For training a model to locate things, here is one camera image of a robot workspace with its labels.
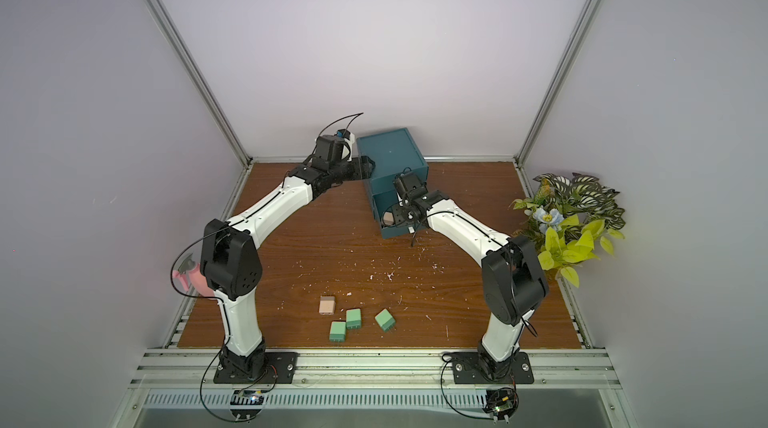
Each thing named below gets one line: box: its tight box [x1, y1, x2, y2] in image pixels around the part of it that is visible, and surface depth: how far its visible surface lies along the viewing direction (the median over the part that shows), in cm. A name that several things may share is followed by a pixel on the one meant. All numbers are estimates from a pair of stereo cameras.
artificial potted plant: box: [508, 173, 627, 288], surface depth 75 cm
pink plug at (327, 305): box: [318, 296, 336, 316], surface depth 83 cm
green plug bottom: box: [329, 321, 347, 343], surface depth 79 cm
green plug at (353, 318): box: [346, 308, 362, 329], surface depth 81 cm
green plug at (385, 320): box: [375, 308, 396, 332], surface depth 81 cm
